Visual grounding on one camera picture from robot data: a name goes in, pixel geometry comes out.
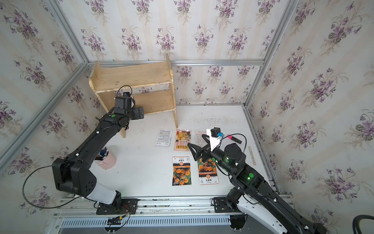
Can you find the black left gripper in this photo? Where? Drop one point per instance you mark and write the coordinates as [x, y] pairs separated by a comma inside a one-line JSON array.
[[136, 115]]

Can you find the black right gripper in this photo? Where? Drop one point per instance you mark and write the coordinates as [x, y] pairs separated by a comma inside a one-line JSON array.
[[207, 153]]

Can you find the pink white seed packet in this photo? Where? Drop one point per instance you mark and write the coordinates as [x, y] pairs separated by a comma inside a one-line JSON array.
[[198, 137]]

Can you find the colourful cartoon seed packet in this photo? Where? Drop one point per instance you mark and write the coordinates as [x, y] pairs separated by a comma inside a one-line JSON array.
[[182, 139]]

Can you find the orange marigold seed packet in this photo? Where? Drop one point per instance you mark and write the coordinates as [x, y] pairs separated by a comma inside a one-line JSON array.
[[181, 171]]

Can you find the orange flower seed packet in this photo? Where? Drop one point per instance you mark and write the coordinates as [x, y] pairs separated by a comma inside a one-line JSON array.
[[207, 172]]

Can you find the white printed seed packet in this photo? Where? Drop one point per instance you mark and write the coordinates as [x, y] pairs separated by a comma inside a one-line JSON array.
[[164, 138]]

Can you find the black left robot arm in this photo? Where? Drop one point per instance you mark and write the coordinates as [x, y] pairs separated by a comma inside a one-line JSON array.
[[72, 174]]

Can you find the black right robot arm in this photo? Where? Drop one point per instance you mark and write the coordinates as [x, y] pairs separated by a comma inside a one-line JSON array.
[[252, 194]]

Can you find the wooden two-tier shelf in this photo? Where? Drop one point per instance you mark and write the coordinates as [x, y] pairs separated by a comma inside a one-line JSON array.
[[105, 83]]

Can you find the pink marker pen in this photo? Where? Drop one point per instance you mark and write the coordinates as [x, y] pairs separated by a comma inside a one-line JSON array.
[[231, 137]]

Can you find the pink pen cup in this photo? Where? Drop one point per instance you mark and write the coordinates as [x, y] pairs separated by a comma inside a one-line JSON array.
[[105, 159]]

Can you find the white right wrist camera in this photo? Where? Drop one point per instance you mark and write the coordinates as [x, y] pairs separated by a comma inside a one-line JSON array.
[[215, 137]]

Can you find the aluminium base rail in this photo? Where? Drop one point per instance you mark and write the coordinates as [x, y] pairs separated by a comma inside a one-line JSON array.
[[163, 212]]

